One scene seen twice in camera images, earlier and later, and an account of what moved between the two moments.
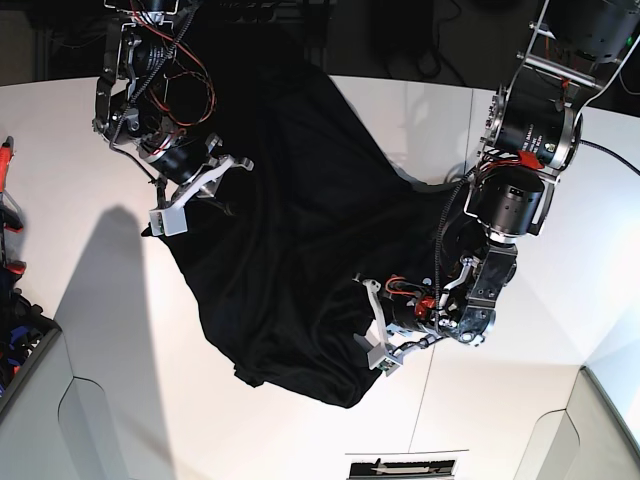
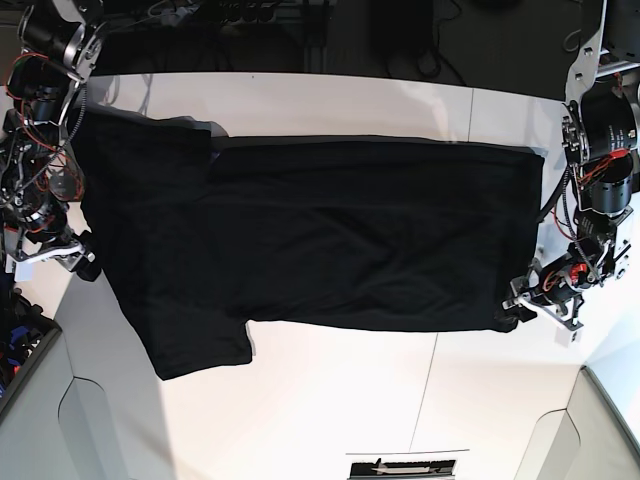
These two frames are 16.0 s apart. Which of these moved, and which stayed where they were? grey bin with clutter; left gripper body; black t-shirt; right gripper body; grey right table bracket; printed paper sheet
Moved: right gripper body; black t-shirt; left gripper body
Stayed: grey bin with clutter; printed paper sheet; grey right table bracket
